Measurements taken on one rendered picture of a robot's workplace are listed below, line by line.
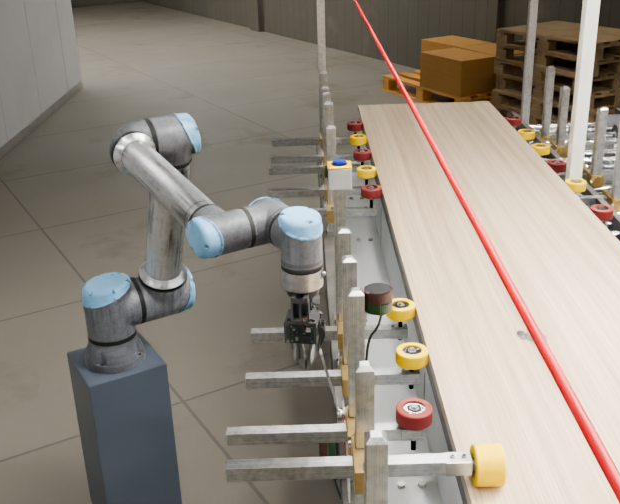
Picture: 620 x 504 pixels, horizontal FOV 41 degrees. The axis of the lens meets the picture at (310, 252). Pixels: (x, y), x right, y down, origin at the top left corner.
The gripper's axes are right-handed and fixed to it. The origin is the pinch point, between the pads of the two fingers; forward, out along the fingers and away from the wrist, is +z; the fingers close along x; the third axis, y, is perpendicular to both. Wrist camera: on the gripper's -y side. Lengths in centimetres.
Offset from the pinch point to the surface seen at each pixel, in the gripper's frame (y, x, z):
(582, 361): -18, 64, 6
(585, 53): -164, 81, -42
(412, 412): 8.8, 24.5, 6.0
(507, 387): -4.1, 45.6, 6.3
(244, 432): 14.1, -11.9, 10.5
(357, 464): 36.6, 15.3, -0.6
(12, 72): -522, -345, 37
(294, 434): 12.9, -1.0, 10.9
